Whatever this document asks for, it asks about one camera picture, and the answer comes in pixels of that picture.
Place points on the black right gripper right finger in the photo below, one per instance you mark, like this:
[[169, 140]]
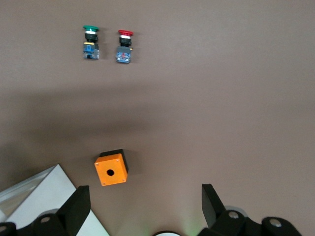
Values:
[[216, 211]]

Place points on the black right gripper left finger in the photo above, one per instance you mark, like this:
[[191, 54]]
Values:
[[71, 211]]

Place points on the white tray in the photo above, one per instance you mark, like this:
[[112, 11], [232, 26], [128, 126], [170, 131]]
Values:
[[49, 194]]

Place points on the orange button box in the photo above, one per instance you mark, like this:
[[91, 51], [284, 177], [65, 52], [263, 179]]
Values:
[[112, 172]]

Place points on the green push button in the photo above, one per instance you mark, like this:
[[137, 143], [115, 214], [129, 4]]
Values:
[[90, 44]]

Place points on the red push button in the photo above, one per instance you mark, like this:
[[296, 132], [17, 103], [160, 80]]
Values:
[[124, 48]]

